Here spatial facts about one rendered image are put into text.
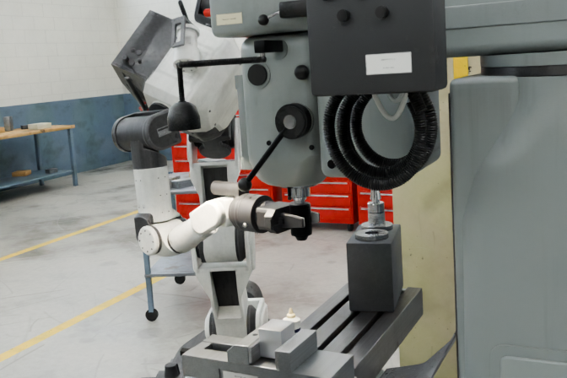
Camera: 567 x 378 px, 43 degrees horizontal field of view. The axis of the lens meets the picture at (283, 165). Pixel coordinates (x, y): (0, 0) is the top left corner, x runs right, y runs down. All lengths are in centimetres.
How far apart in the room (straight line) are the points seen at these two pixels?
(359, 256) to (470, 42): 79
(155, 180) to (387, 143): 75
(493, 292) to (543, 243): 12
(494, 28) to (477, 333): 53
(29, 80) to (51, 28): 99
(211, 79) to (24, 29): 973
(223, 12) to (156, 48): 56
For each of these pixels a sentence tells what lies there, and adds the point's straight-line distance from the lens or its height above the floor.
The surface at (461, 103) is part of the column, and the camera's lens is 128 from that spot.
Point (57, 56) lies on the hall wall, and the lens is 1206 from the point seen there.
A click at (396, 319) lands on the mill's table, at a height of 90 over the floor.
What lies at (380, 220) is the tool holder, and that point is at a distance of 203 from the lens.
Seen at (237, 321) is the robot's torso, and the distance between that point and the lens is 246.
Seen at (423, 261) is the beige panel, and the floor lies 63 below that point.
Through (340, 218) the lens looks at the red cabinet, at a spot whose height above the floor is 13.
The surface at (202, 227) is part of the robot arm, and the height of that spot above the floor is 120.
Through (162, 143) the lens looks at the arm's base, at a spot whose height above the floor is 139.
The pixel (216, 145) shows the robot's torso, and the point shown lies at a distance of 226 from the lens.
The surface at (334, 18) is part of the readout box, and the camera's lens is 112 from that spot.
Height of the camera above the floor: 157
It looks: 8 degrees down
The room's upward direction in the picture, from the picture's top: 4 degrees counter-clockwise
